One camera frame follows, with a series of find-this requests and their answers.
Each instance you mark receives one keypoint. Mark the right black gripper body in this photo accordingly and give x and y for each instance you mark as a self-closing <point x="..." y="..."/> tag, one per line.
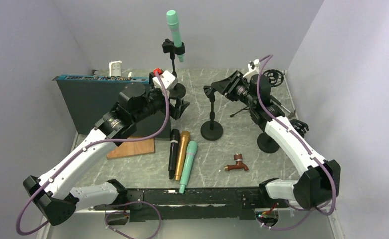
<point x="239" y="90"/>

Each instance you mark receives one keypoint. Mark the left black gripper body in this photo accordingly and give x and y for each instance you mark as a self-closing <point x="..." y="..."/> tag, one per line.
<point x="173" y="110"/>

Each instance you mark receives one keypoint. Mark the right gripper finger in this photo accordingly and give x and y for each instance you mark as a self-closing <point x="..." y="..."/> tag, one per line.
<point x="221" y="86"/>
<point x="233" y="78"/>

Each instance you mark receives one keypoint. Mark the gold microphone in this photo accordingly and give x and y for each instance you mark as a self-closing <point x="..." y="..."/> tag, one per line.
<point x="184" y="140"/>

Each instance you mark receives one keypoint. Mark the black tripod shock-mount stand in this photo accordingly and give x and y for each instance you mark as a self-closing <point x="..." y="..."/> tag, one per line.
<point x="274" y="79"/>

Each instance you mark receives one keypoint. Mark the black microphone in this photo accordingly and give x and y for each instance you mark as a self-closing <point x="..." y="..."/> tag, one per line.
<point x="173" y="156"/>

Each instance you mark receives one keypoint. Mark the mint green microphone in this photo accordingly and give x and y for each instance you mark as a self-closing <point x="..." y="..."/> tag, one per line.
<point x="190" y="154"/>
<point x="173" y="24"/>

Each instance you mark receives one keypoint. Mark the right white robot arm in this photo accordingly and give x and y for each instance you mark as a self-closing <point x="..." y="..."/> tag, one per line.
<point x="319" y="178"/>

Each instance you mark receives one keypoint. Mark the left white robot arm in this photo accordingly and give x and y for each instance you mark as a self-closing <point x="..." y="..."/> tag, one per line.
<point x="54" y="192"/>

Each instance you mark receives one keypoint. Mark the wooden board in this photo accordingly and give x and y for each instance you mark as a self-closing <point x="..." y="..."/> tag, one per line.
<point x="127" y="149"/>

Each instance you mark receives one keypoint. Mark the brown faucet tap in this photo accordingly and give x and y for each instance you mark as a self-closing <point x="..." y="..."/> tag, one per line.
<point x="238" y="159"/>

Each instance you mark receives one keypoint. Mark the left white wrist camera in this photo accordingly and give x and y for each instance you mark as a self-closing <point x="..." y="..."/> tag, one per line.
<point x="164" y="78"/>

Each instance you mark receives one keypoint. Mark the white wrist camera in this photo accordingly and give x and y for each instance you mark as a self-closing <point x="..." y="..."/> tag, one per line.
<point x="164" y="78"/>
<point x="253" y="69"/>

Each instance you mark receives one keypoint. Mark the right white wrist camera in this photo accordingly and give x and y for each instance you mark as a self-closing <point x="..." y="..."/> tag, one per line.
<point x="253" y="69"/>

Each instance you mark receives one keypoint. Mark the black handled hammer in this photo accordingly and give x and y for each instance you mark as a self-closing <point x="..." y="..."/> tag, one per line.
<point x="291" y="113"/>

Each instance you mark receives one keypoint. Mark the right shock-mount round stand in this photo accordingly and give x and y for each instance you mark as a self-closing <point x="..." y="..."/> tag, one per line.
<point x="266" y="144"/>

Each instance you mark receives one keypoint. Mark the white plastic bracket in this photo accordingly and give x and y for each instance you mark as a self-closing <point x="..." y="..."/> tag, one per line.
<point x="115" y="68"/>

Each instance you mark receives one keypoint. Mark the blue network switch box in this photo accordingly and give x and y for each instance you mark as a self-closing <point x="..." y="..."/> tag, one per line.
<point x="88" y="100"/>

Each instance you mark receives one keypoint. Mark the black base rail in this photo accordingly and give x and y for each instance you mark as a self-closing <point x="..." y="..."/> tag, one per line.
<point x="195" y="203"/>

